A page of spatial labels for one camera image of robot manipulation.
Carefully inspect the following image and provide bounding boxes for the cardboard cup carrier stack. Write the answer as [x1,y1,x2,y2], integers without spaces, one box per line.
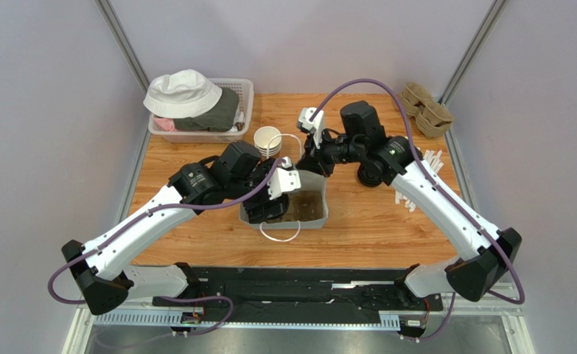
[400,82,454,139]

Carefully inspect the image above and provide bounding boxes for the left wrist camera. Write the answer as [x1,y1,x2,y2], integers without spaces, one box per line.
[267,168,301,200]

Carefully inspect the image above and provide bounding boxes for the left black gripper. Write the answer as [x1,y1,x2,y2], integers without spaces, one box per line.
[228,159,287,224]

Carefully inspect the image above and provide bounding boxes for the bundle of wrapped straws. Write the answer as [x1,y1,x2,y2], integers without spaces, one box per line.
[395,150,444,212]

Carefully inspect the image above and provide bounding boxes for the stack of paper cups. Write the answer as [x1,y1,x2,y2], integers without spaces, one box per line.
[253,126,282,158]

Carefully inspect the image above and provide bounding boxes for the olive green cloth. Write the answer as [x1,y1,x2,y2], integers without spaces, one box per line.
[173,88,239,133]

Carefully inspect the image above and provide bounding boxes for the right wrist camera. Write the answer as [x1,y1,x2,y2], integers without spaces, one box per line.
[296,107,325,149]

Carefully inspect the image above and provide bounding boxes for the white paper bag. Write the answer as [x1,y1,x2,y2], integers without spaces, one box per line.
[239,147,329,243]

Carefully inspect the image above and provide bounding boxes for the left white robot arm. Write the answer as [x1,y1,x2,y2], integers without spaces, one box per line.
[62,141,301,315]

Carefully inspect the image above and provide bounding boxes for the pink cloth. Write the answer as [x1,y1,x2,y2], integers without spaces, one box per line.
[152,116,176,131]

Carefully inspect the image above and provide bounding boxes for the white bucket hat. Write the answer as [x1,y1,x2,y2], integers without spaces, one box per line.
[143,69,223,119]

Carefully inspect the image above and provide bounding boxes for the brown cardboard cup carrier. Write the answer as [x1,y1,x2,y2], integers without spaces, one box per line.
[283,191,325,222]

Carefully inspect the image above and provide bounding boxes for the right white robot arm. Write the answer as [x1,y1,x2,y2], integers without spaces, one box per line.
[297,100,522,306]

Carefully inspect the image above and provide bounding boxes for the white plastic basket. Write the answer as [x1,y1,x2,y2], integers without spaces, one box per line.
[148,78,254,144]

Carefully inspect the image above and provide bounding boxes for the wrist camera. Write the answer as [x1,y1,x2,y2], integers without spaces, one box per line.
[267,168,301,200]
[296,107,325,149]

